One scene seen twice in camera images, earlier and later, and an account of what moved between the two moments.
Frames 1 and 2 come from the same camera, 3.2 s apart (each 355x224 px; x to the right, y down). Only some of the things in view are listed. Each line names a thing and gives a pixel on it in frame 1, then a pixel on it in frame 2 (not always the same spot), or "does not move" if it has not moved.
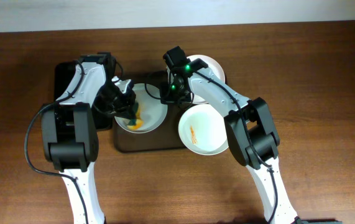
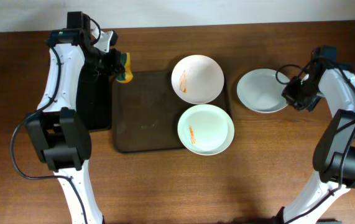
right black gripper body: x=171 y=99 → x=297 y=100
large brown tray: x=165 y=139 does not move
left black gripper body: x=124 y=107 → x=115 y=62
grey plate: x=153 y=110 → x=260 y=91
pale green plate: x=202 y=130 does not move
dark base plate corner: x=321 y=221 does not move
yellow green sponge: x=136 y=122 → x=125 y=58
